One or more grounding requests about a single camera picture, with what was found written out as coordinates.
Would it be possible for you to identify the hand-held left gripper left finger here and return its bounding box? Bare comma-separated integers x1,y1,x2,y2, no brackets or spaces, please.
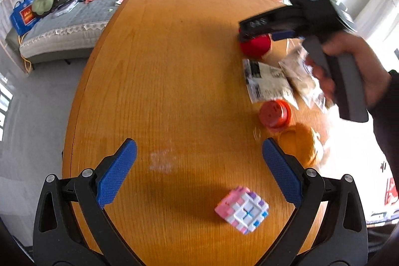
33,138,144,266

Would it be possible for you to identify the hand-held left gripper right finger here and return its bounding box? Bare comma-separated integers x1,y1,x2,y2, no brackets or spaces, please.
262,138,369,266

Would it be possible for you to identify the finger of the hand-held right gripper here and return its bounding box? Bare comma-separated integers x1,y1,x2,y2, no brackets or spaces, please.
271,30,304,43
238,6,301,36

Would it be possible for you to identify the red cup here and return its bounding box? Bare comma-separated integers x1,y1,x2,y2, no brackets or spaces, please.
238,31,272,59

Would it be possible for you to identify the person's right forearm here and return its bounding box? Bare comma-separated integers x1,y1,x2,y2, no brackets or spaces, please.
367,70,399,192

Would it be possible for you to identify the person's right hand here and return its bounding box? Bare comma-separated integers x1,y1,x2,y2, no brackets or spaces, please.
305,31,392,107

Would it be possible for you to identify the crinkled clear plastic bag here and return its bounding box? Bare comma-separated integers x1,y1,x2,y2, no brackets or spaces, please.
279,46,334,111

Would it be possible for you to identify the clear wrapper with printed label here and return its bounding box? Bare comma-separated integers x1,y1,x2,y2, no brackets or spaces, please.
242,59,297,103

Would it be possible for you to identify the pink white puzzle cube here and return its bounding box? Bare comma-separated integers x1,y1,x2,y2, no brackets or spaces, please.
214,186,269,235

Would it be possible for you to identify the white curtain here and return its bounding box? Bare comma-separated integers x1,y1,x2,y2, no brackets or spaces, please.
355,0,394,40

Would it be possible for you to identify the orange-red round lid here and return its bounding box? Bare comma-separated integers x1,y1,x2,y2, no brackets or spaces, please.
259,99,293,129

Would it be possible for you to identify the grey quilted sofa cover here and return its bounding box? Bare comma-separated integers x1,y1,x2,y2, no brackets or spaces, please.
19,0,125,58

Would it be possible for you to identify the clear plastic package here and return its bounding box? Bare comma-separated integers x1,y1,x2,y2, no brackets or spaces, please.
51,0,84,18

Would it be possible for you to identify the blue shopping bag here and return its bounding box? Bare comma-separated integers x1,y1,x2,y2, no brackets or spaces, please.
10,0,41,36

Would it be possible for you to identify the green hat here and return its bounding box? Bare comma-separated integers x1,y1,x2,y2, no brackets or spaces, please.
32,0,58,16

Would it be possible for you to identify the yellow cable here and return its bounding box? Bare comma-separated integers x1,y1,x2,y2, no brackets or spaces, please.
18,35,33,74

